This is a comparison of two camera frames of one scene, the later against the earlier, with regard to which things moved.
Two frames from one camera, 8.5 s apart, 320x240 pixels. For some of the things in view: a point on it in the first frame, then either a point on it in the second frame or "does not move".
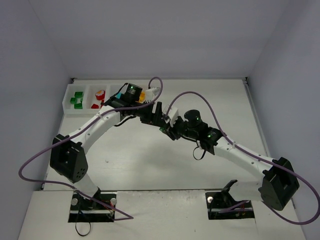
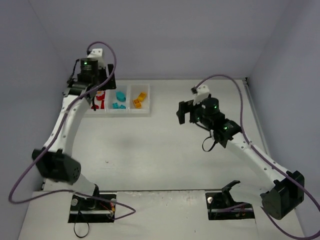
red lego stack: [94, 106] does not move
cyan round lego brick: [118, 95] does not move
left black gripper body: [154, 111] to [110, 78]
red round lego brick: [100, 95] does not move
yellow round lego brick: [142, 97] does not move
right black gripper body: [171, 130] to [186, 110]
